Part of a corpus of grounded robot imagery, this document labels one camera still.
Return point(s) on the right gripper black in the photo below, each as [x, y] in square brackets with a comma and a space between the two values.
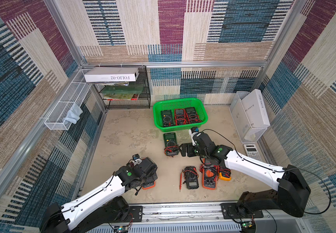
[190, 149]

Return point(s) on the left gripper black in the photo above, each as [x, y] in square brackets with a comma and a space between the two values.
[151, 177]

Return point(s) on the orange multimeter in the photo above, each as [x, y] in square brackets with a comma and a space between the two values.
[209, 175]
[149, 185]

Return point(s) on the red multimeter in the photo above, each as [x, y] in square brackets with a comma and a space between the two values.
[180, 117]
[192, 116]

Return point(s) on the green plastic basket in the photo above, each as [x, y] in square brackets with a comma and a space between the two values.
[171, 105]

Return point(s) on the dark green multimeter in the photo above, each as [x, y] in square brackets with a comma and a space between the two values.
[167, 118]

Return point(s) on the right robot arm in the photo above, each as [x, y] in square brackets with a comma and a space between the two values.
[288, 191]

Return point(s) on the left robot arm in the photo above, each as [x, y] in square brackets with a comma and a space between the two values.
[103, 204]

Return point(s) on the black clamp multimeter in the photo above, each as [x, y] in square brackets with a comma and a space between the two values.
[191, 177]

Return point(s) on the green multimeter left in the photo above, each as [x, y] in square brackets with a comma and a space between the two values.
[171, 146]

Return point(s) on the yellow multimeter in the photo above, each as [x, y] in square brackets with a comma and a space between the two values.
[224, 174]

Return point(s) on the clear plastic bin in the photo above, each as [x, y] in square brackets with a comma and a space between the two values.
[246, 132]

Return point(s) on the white calculator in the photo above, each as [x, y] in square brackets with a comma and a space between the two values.
[252, 152]

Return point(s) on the white box right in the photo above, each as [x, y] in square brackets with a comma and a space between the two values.
[255, 109]

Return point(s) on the green book on shelf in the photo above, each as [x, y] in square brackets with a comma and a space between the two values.
[122, 89]

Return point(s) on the light blue cloth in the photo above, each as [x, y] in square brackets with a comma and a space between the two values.
[73, 115]

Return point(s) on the white folio box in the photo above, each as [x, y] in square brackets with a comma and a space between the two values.
[109, 74]

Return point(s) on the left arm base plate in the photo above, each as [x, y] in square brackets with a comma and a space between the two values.
[134, 214]

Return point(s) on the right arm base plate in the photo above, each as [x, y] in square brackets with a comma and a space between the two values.
[232, 210]

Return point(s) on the black wire shelf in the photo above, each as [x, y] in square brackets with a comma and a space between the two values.
[127, 95]

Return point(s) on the white wire wall basket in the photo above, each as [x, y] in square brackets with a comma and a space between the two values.
[74, 93]

